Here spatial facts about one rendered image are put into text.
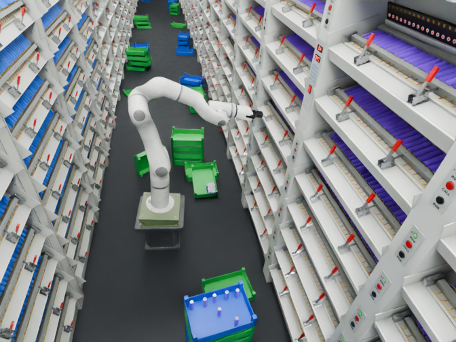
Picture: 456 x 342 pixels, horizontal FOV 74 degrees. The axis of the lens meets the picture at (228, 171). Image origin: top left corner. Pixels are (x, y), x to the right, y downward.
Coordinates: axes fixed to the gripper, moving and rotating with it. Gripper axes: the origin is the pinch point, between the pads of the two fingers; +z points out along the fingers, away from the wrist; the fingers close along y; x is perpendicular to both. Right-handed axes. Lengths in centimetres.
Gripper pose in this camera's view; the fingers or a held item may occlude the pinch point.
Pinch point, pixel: (258, 114)
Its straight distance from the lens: 185.8
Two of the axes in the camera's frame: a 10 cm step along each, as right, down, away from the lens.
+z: 9.6, 0.6, 2.9
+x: 2.3, -7.8, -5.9
